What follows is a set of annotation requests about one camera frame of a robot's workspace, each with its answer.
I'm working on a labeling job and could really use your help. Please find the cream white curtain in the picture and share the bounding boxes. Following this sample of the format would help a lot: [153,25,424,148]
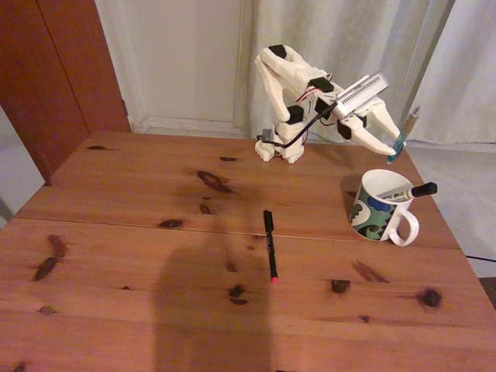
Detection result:
[397,0,496,146]
[234,0,453,145]

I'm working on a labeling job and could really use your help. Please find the black pen with red end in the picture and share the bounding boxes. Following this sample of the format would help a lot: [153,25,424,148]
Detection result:
[262,209,281,285]

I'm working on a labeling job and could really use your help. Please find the brown wooden door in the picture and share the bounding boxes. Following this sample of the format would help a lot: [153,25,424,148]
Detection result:
[0,0,131,187]

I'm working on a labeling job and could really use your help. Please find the red white servo wires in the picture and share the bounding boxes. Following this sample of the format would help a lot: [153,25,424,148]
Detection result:
[296,73,334,117]

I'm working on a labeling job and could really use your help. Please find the white marker with black cap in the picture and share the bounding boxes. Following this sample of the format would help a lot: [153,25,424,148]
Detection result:
[377,181,439,202]

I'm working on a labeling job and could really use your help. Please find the white mug with green pattern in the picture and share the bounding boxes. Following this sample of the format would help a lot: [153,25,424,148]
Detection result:
[348,168,421,248]

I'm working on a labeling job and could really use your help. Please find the teal transparent pen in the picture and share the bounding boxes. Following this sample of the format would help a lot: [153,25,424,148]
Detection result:
[386,105,422,164]

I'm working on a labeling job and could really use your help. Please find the black camera cable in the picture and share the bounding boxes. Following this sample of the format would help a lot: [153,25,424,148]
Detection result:
[256,102,338,147]

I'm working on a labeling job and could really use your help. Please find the silver camera box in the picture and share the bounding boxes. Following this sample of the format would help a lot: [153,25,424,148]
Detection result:
[332,72,391,121]

